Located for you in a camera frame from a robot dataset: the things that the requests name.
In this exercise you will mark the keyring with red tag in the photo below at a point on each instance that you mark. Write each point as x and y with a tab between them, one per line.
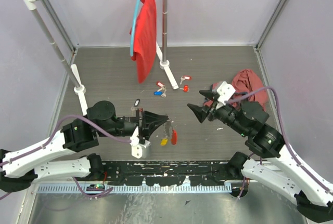
170	132

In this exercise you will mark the key with black tag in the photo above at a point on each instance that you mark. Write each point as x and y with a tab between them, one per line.
135	105

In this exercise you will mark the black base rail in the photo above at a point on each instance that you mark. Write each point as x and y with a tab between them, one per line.
165	173

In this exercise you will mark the far key with red tag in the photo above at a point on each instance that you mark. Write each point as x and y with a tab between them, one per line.
185	78

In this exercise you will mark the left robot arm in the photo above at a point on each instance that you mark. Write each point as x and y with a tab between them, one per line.
20	169

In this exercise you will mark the crumpled red shirt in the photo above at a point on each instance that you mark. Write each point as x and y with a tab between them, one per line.
247	81

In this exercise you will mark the blue hanger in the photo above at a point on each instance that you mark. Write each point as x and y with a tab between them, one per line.
133	28

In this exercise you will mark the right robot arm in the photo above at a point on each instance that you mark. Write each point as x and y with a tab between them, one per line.
296	181

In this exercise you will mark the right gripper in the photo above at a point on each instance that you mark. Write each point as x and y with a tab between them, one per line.
201	111

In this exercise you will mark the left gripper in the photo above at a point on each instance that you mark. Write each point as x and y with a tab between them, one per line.
150	120

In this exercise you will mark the key with yellow tag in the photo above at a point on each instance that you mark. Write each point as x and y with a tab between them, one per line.
164	142

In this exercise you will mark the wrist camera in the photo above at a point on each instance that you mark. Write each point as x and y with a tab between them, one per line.
224	91
139	150

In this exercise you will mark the key with blue tag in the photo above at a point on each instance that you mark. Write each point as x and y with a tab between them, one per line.
160	93

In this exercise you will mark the key with red tag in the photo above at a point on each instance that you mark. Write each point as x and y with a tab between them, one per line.
161	85
185	78

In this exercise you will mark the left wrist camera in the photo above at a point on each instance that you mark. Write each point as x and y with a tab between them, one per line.
139	150

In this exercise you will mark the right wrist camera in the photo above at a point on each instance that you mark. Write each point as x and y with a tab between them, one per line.
224	91

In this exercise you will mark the grey cable duct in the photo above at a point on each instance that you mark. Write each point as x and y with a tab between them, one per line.
185	188

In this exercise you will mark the clothes rack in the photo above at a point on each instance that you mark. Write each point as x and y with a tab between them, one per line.
100	23

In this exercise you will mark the red shirt on hanger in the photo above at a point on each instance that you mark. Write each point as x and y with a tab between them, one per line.
145	39

